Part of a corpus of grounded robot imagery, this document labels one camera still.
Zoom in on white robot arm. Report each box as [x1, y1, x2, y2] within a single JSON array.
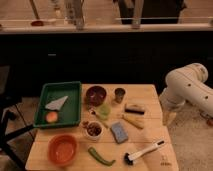
[[159, 63, 213, 126]]

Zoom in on green chili pepper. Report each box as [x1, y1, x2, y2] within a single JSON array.
[[88, 147, 115, 166]]

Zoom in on metal cup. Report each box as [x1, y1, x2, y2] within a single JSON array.
[[114, 88, 126, 103]]

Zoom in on grey triangular cloth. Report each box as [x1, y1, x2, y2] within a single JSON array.
[[45, 96, 68, 111]]

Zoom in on light green cup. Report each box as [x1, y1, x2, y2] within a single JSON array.
[[97, 104, 111, 120]]

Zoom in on purple bowl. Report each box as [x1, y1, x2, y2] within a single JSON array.
[[86, 86, 107, 106]]

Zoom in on blue sponge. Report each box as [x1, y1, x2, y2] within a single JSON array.
[[110, 122, 128, 144]]

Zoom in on orange bowl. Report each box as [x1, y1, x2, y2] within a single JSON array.
[[47, 134, 78, 167]]

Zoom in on white bowl with nuts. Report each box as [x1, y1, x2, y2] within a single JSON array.
[[83, 121, 103, 141]]

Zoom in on white dish brush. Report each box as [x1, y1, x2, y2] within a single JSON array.
[[124, 140, 165, 165]]

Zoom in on black chair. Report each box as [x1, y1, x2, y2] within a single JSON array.
[[0, 65, 36, 171]]

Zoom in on orange round fruit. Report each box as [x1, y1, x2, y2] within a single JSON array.
[[46, 111, 58, 123]]

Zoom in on green plastic tray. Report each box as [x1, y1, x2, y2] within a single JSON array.
[[34, 81, 82, 129]]

